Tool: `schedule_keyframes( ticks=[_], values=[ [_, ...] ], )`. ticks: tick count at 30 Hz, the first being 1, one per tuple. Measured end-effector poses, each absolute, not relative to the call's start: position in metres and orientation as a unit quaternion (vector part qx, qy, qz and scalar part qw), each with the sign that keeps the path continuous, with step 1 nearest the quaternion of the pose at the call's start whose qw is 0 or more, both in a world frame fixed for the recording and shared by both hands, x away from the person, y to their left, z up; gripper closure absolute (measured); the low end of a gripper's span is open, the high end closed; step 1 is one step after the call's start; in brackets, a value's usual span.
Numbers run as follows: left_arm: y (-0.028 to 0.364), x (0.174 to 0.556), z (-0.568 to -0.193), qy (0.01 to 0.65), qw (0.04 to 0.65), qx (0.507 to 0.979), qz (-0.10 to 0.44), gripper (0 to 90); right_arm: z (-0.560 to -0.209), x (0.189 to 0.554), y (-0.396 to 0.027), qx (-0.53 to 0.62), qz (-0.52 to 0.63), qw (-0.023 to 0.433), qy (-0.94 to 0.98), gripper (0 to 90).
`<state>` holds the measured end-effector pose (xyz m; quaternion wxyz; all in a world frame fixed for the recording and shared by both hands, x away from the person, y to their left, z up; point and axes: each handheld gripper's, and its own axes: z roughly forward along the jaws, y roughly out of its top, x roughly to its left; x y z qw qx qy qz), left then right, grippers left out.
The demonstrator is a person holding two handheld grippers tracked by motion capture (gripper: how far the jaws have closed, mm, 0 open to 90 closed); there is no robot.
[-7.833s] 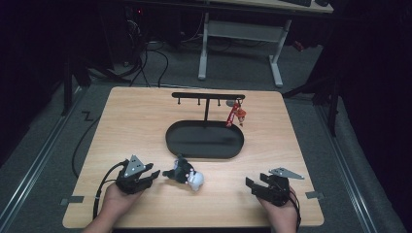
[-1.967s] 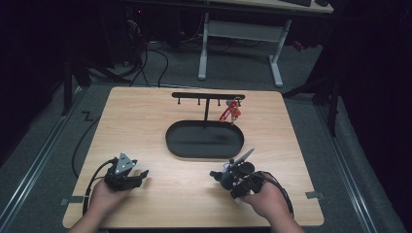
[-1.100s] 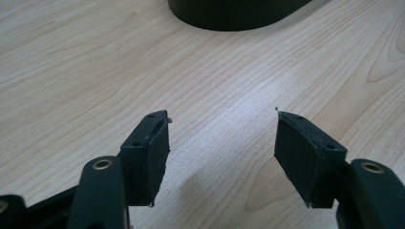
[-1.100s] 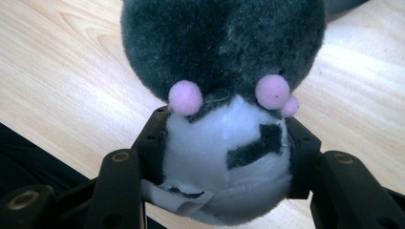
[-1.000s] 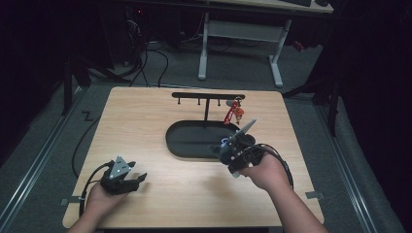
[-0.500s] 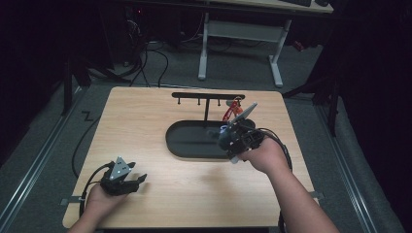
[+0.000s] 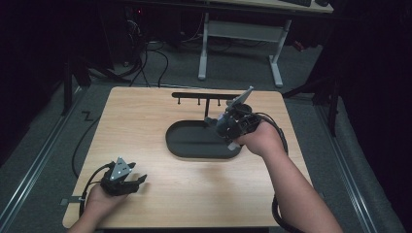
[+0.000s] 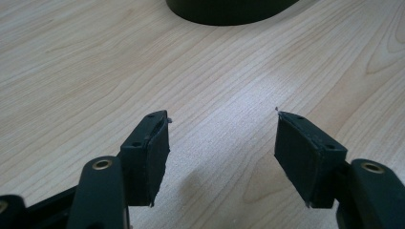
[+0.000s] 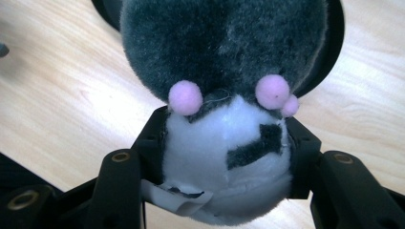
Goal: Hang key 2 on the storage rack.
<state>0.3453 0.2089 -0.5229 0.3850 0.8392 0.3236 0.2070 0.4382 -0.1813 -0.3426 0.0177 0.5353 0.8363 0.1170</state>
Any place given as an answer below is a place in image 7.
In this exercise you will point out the small red floor object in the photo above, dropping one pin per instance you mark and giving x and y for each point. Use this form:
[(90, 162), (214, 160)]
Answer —
[(298, 46)]

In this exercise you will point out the person's left hand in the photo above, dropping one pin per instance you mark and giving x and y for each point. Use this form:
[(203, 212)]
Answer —
[(100, 202)]

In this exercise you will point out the white-framed wooden desk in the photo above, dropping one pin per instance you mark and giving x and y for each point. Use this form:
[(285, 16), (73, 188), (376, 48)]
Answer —
[(243, 30)]

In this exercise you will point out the metal floor rail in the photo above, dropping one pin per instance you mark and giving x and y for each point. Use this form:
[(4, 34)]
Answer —
[(39, 165), (346, 171)]

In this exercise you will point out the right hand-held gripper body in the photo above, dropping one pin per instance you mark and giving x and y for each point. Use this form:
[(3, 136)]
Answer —
[(241, 121)]

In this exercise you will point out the dark computer tower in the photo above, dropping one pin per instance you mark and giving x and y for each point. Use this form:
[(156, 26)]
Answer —
[(134, 32)]

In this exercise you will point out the black stand legs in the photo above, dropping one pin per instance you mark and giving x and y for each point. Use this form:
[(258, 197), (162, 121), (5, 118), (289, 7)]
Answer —
[(327, 97), (73, 84)]

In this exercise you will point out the black zigzag floor tape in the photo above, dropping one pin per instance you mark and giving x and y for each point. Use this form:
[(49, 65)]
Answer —
[(88, 116)]

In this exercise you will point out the grey tape strip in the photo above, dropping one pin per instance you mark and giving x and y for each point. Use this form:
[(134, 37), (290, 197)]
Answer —
[(70, 200)]

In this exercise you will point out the person's right hand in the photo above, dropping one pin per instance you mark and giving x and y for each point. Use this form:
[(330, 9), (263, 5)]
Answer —
[(264, 142)]

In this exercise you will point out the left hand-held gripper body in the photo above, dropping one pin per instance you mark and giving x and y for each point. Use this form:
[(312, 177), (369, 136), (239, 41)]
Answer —
[(115, 184)]

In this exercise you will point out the black keyboard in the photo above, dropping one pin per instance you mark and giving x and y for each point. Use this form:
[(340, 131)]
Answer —
[(296, 2)]

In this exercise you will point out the black hook stand with tray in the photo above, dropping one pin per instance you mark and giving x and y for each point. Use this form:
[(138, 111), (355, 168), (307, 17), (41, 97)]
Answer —
[(191, 142)]

